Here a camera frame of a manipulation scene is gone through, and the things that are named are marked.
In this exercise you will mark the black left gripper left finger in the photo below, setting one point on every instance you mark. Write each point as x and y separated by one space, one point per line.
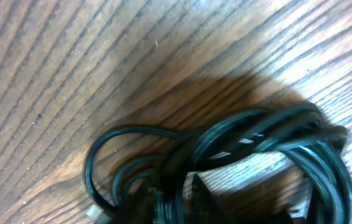
138 208

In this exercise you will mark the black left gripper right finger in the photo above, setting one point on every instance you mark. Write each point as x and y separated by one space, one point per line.
207 209

